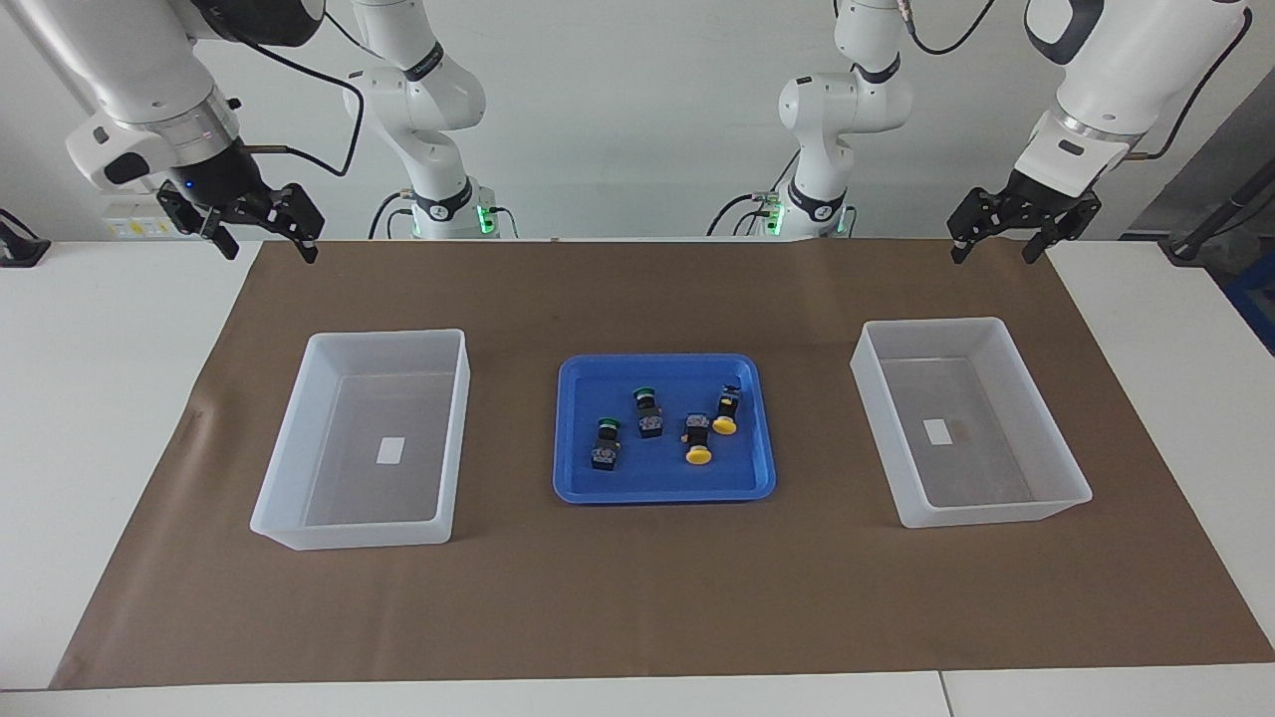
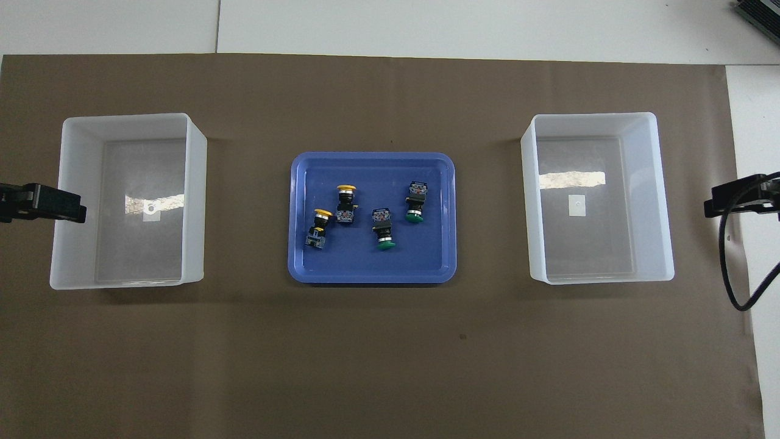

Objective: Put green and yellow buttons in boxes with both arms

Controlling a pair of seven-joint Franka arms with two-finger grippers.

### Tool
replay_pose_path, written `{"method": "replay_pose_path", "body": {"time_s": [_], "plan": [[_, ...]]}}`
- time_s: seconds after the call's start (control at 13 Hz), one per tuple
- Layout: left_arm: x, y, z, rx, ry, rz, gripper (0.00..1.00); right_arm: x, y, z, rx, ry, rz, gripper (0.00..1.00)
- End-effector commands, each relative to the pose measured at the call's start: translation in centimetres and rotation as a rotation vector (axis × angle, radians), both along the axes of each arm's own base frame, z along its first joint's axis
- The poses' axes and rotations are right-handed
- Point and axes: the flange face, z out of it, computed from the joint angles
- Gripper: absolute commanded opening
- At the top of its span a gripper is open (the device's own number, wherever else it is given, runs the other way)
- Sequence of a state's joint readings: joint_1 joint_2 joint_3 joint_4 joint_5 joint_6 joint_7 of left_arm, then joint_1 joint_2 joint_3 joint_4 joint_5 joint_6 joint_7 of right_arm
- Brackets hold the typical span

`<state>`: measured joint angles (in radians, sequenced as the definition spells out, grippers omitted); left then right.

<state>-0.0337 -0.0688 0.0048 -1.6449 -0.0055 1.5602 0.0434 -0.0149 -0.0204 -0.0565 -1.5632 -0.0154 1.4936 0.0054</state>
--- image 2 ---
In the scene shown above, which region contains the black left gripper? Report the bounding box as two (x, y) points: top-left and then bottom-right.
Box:
(0, 183), (87, 224)

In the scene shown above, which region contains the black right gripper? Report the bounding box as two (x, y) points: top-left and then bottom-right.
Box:
(704, 173), (780, 219)

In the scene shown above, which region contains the yellow push button switch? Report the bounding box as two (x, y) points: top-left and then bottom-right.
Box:
(335, 184), (358, 226)
(305, 209), (333, 249)

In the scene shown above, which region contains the green push button switch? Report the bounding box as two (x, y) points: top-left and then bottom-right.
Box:
(405, 181), (428, 224)
(372, 208), (397, 251)

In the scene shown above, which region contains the translucent white plastic box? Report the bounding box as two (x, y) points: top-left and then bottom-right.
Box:
(520, 112), (676, 285)
(49, 113), (208, 290)

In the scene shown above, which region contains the grey ribbed metal device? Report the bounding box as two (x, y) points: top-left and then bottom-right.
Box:
(731, 0), (780, 38)

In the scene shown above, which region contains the blue plastic tray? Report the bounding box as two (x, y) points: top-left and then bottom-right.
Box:
(288, 152), (458, 285)

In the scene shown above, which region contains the brown paper mat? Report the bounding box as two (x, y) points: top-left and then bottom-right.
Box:
(0, 54), (765, 439)

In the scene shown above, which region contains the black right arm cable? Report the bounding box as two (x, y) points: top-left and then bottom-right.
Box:
(718, 174), (780, 312)

